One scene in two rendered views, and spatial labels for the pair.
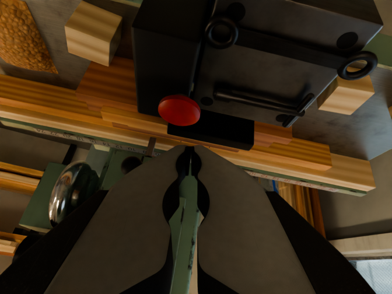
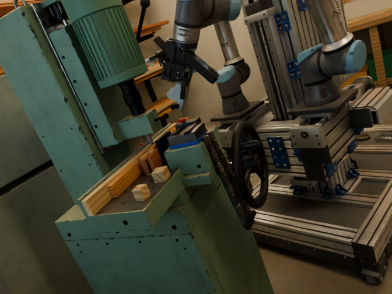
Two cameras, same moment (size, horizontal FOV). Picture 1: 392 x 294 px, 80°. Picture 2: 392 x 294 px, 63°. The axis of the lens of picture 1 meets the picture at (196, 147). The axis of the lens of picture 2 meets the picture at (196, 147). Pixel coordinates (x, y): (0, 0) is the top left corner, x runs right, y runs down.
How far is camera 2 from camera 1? 0.98 m
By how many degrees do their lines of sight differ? 61
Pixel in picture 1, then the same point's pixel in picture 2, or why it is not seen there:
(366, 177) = (91, 202)
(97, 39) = not seen: hidden behind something
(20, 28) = not seen: hidden behind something
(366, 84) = (164, 172)
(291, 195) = not seen: outside the picture
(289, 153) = (125, 176)
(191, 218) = (93, 148)
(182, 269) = (82, 125)
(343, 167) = (101, 197)
